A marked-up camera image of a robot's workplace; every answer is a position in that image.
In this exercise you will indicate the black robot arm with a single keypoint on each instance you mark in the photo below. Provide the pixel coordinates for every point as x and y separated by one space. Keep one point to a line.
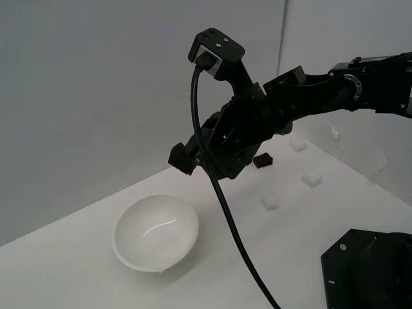
322 93

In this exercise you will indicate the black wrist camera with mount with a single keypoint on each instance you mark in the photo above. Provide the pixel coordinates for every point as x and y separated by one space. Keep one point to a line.
222 51

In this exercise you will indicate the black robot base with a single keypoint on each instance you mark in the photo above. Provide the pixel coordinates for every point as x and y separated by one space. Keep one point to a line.
367 273

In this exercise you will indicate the white bowl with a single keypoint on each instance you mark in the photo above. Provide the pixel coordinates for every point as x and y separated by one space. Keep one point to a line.
156 230

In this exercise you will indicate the black foam cube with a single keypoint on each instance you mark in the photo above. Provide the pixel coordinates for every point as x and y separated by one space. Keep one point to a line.
179 159
263 161

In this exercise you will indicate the white foam cube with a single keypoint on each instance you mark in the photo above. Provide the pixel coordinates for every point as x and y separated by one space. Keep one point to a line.
271 201
312 178
298 144

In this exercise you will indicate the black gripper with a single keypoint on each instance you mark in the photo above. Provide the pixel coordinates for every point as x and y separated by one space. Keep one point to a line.
241 138

